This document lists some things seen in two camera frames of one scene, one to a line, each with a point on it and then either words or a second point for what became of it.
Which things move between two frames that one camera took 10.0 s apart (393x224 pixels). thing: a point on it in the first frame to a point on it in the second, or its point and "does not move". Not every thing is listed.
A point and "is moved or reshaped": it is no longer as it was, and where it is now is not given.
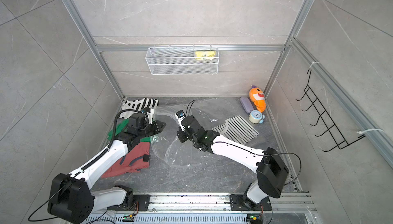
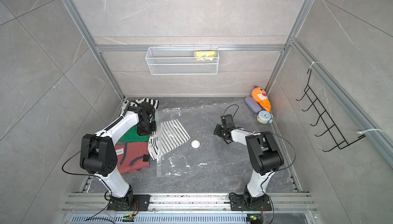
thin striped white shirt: [237, 129] is moved or reshaped
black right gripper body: [184, 136] to [220, 131]
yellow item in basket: [205, 53] does not move
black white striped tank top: [139, 105] does not move
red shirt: [136, 160] does not move
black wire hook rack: [330, 126] does not move
